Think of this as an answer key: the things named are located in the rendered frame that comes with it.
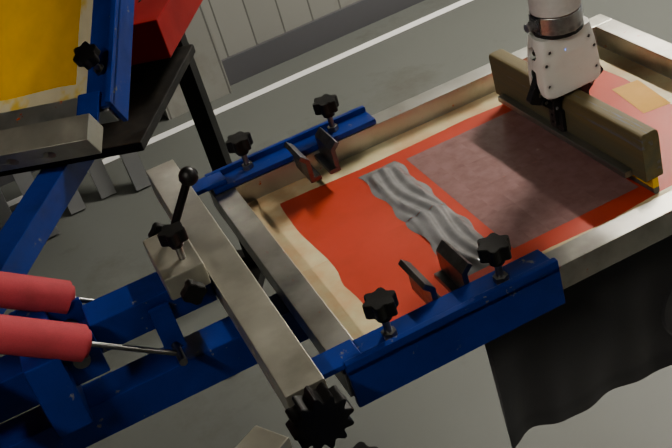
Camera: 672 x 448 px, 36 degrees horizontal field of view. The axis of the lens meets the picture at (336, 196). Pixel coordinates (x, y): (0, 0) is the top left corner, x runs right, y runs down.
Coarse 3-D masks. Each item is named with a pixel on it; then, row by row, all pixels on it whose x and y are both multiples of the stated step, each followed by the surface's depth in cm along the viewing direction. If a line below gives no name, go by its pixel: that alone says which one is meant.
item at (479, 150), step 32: (608, 96) 174; (448, 128) 179; (480, 128) 176; (512, 128) 173; (384, 160) 175; (416, 160) 172; (448, 160) 170; (480, 160) 167; (512, 160) 165; (320, 192) 172; (352, 192) 169; (448, 192) 162; (320, 224) 164; (352, 224) 161; (384, 224) 159
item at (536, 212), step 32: (544, 160) 162; (576, 160) 160; (480, 192) 159; (512, 192) 157; (544, 192) 155; (576, 192) 153; (608, 192) 150; (640, 192) 148; (480, 224) 152; (512, 224) 150; (544, 224) 148; (576, 224) 146; (352, 256) 154; (384, 256) 152; (416, 256) 150; (512, 256) 144; (352, 288) 147; (384, 288) 145
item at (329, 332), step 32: (608, 32) 185; (640, 32) 182; (640, 64) 180; (416, 96) 183; (448, 96) 182; (480, 96) 185; (384, 128) 180; (224, 192) 173; (256, 192) 175; (256, 224) 161; (608, 224) 138; (640, 224) 136; (256, 256) 154; (288, 256) 152; (576, 256) 134; (608, 256) 136; (288, 288) 145; (320, 320) 137; (320, 352) 136
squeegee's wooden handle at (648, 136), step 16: (496, 64) 174; (512, 64) 170; (496, 80) 177; (512, 80) 171; (528, 80) 166; (512, 96) 174; (576, 96) 156; (592, 96) 155; (544, 112) 165; (576, 112) 156; (592, 112) 151; (608, 112) 149; (576, 128) 158; (592, 128) 153; (608, 128) 149; (624, 128) 145; (640, 128) 144; (592, 144) 155; (608, 144) 151; (624, 144) 147; (640, 144) 143; (656, 144) 144; (624, 160) 149; (640, 160) 144; (656, 160) 145; (640, 176) 146; (656, 176) 146
